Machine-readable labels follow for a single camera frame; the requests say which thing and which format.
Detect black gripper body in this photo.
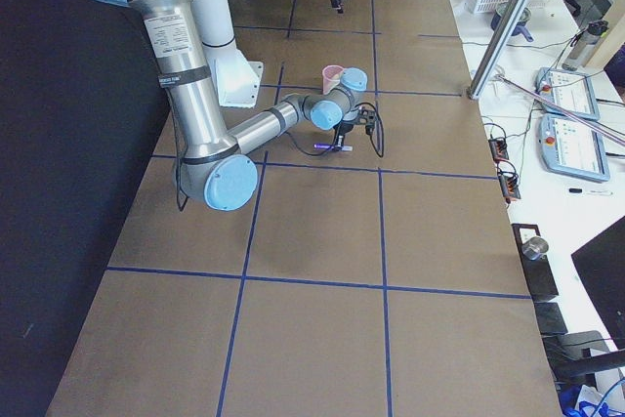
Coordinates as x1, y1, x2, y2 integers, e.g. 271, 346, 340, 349
336, 121, 354, 136

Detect black box on desk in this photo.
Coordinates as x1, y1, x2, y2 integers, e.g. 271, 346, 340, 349
512, 223, 559, 302

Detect upper orange connector board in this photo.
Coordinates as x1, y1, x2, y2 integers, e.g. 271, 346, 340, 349
488, 137, 509, 162

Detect upper teach pendant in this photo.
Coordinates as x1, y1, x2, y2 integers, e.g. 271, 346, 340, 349
535, 67, 600, 121

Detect pink mesh pen holder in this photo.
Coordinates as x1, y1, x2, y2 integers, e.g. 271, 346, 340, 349
322, 64, 344, 95

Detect grey water bottle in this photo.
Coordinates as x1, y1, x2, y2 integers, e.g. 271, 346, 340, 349
562, 20, 609, 71

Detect black marker pen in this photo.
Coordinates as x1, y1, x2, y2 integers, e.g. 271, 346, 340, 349
568, 188, 613, 196

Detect small steel cup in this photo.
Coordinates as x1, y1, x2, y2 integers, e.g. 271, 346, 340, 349
521, 236, 549, 261

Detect teach pendant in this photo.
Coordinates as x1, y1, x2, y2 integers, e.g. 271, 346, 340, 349
535, 67, 600, 121
538, 113, 610, 183

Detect right black braided cable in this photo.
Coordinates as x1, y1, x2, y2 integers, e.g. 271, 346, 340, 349
173, 103, 386, 213

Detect lower orange connector board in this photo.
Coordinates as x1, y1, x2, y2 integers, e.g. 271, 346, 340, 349
497, 171, 521, 203

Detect blue plastic bag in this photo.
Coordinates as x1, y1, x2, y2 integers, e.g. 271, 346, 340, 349
559, 378, 624, 417

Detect purple highlighter pen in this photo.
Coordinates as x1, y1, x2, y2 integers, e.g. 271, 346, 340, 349
313, 144, 354, 151

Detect aluminium profile post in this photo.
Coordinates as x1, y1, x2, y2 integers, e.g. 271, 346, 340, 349
467, 0, 528, 100

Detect white camera pole stand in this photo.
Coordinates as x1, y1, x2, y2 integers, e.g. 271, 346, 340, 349
172, 0, 263, 108

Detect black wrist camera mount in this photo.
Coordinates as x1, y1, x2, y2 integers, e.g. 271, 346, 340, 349
355, 104, 379, 137

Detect black monitor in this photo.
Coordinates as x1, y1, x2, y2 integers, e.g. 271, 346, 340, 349
572, 220, 625, 349

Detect lower teach pendant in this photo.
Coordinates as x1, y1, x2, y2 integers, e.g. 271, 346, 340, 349
538, 113, 610, 183

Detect blue bowl with handle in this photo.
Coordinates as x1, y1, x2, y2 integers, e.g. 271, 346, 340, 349
489, 2, 534, 43

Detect orange connector board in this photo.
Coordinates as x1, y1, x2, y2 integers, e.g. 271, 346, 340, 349
497, 171, 521, 203
488, 137, 509, 162

